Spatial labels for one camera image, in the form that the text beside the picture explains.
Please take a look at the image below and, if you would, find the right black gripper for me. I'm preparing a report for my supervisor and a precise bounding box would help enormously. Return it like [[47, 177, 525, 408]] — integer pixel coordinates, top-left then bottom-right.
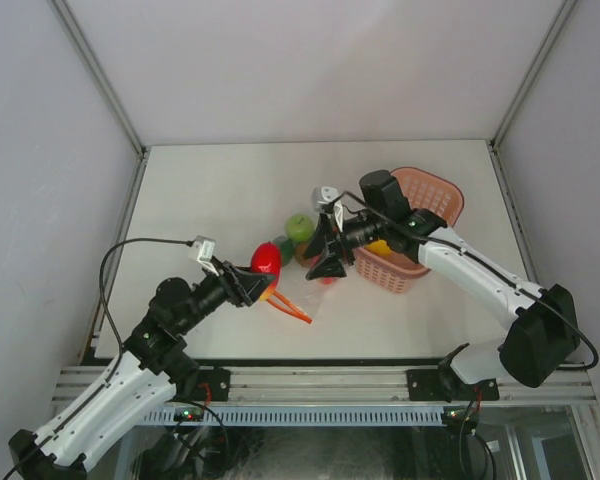
[[303, 210, 387, 279]]

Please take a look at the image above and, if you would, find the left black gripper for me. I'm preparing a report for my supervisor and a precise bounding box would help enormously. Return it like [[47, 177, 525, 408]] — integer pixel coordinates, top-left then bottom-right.
[[177, 256, 274, 333]]

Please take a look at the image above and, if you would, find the red yellow fake peach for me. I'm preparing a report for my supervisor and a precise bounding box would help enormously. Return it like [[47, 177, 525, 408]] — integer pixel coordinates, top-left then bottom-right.
[[250, 242, 282, 301]]

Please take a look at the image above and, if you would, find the clear zip top bag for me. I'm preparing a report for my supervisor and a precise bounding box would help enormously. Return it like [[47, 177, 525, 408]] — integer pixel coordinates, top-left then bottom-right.
[[263, 258, 333, 324]]

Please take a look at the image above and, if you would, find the yellow fake pear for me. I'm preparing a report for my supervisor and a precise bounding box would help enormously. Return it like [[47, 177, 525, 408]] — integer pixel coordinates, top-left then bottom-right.
[[366, 240, 391, 256]]

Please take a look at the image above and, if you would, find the red fake apple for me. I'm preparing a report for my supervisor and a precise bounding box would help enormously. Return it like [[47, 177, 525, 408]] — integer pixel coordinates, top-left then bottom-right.
[[318, 277, 340, 285]]

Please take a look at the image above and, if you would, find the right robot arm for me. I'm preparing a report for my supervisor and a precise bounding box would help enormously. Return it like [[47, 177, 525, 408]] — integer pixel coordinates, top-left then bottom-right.
[[304, 170, 584, 399]]

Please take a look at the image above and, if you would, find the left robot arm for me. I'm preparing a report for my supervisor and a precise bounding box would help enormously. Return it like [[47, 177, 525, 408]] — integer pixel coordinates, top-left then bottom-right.
[[8, 262, 279, 479]]

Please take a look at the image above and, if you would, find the brown fake fruit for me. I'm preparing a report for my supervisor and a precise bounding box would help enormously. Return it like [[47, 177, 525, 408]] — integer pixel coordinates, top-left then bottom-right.
[[294, 242, 313, 268]]

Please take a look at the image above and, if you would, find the light green fake apple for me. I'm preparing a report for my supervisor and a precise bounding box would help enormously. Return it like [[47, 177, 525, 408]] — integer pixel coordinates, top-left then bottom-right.
[[285, 214, 315, 243]]

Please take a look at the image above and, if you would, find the dark green fake fruit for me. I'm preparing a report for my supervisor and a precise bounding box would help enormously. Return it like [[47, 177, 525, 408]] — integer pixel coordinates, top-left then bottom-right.
[[272, 235, 295, 266]]

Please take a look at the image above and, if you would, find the pink plastic basket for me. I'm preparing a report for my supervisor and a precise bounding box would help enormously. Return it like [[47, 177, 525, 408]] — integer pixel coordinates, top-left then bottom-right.
[[352, 166, 466, 296]]

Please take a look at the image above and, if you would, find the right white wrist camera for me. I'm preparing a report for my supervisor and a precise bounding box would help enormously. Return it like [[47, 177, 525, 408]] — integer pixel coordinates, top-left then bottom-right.
[[312, 186, 344, 231]]

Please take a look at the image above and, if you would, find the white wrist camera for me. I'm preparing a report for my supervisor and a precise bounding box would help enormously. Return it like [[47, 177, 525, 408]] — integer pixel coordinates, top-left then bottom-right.
[[312, 186, 344, 231], [187, 235, 219, 276]]

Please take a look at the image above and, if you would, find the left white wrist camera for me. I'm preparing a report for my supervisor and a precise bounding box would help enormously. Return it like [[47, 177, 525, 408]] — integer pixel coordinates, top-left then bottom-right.
[[187, 235, 219, 276]]

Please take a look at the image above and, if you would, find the aluminium front rail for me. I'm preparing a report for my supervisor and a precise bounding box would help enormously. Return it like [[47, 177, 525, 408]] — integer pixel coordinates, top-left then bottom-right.
[[52, 362, 599, 406]]

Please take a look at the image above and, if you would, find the left black camera cable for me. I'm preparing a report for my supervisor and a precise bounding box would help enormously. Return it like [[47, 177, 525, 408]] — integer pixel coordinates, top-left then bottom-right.
[[98, 237, 194, 351]]

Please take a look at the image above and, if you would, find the grey slotted cable duct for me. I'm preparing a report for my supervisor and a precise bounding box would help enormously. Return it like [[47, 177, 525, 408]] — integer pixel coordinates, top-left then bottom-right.
[[139, 405, 445, 427]]

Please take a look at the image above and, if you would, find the right aluminium frame post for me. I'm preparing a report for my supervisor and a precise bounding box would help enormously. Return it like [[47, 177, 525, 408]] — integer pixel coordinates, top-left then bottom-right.
[[489, 0, 581, 149]]

